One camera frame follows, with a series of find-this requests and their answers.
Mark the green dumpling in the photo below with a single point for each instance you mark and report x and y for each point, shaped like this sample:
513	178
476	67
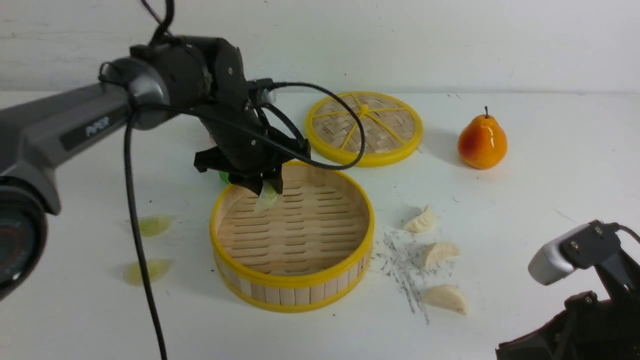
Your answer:
156	270
266	199
154	225

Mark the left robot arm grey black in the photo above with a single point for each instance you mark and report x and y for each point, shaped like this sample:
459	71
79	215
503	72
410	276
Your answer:
150	86

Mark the orange toy pear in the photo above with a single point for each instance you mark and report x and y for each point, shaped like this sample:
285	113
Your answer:
483	143

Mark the green foam cube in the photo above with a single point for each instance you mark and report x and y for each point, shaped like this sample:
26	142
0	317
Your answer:
224	177

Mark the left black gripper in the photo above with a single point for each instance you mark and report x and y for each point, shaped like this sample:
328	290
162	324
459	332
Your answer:
251	143

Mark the woven steamer lid yellow rim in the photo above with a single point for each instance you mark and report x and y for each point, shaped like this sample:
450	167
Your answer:
393	129

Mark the bamboo steamer tray yellow rim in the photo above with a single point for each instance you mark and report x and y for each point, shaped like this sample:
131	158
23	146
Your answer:
306	252

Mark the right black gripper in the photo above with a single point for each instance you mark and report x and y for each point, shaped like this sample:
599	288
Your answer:
589	328

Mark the white dumpling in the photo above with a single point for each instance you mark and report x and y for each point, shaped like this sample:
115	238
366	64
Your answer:
447	297
421	223
439	252

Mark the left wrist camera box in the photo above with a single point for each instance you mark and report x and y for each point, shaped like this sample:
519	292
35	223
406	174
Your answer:
260	92

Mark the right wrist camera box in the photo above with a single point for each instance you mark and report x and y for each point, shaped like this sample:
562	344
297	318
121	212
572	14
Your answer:
583	247

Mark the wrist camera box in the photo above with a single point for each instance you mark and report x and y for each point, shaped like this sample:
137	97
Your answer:
583	247
260	92

